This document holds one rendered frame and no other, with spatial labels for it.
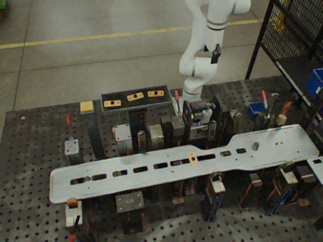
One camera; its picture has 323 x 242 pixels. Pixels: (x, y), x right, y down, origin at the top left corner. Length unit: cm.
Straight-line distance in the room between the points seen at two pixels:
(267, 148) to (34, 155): 140
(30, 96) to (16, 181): 168
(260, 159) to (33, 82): 276
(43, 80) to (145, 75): 119
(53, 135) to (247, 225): 134
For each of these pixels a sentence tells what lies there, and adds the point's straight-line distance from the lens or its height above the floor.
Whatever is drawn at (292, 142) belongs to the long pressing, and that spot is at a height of 100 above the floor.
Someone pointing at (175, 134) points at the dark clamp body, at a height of 103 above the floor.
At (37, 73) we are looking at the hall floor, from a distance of 372.
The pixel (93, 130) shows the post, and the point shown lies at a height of 99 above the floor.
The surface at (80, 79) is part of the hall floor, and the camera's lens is 347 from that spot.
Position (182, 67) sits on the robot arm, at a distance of 167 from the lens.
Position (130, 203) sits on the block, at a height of 103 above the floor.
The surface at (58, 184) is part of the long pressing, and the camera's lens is 146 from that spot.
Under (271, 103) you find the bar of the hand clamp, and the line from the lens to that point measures 159.
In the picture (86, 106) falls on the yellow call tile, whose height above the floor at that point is 116.
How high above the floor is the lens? 223
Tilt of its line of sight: 50 degrees down
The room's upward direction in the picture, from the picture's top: 1 degrees clockwise
